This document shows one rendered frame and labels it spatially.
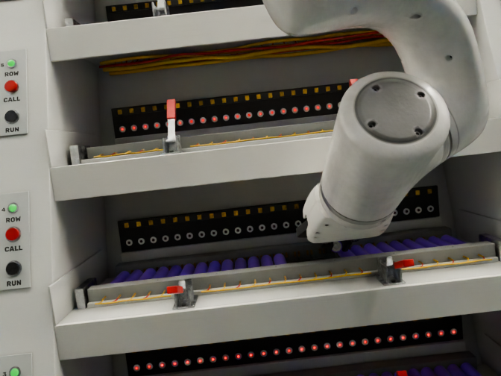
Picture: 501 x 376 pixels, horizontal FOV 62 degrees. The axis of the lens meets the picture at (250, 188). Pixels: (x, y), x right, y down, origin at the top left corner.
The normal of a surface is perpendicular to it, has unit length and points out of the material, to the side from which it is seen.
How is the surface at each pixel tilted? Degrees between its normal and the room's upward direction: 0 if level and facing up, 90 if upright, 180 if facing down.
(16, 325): 90
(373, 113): 75
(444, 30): 153
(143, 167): 105
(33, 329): 90
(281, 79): 90
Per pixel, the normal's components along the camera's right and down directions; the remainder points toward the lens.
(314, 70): -0.01, -0.18
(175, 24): 0.01, 0.09
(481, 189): -0.99, 0.11
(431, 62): -0.73, 0.62
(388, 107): -0.04, -0.42
